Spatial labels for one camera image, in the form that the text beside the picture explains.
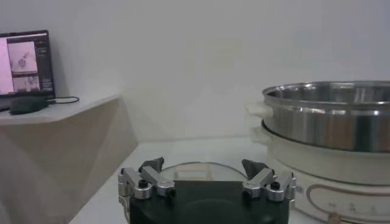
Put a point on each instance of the cream electric cooking pot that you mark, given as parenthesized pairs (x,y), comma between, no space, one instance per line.
(335,170)

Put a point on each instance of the black computer mouse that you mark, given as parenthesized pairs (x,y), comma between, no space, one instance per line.
(27,105)

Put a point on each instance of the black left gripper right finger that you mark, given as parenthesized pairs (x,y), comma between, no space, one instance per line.
(259,181)

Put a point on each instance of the perforated steel steamer basket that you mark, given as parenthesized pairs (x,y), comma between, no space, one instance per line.
(329,128)

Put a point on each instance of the white side desk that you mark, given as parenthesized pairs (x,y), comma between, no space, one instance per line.
(61,152)

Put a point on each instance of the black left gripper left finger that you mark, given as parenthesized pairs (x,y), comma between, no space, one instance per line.
(158,179)

